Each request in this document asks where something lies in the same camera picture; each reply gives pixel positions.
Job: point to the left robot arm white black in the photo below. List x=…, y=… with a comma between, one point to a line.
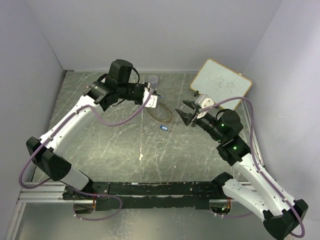
x=47, y=151

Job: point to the clear jar of paperclips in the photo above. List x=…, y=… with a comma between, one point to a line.
x=153, y=81

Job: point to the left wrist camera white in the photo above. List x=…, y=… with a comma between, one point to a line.
x=151, y=100

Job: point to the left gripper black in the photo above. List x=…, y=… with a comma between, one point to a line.
x=143, y=85

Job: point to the metal disc keyring holder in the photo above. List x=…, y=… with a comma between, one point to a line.
x=161, y=113

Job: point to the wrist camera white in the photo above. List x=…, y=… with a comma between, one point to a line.
x=204, y=101
x=151, y=100

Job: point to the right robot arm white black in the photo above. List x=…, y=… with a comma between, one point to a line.
x=279, y=211

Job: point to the aluminium rail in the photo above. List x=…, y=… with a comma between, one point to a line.
x=49, y=192

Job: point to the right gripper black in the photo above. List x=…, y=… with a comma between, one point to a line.
x=189, y=117

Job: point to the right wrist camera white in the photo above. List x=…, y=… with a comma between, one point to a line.
x=204, y=101

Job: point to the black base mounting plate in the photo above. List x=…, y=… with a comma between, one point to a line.
x=201, y=195

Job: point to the whiteboard with yellow frame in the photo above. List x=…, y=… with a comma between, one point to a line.
x=219, y=82

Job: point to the blue key tag with key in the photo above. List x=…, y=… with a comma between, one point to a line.
x=165, y=128

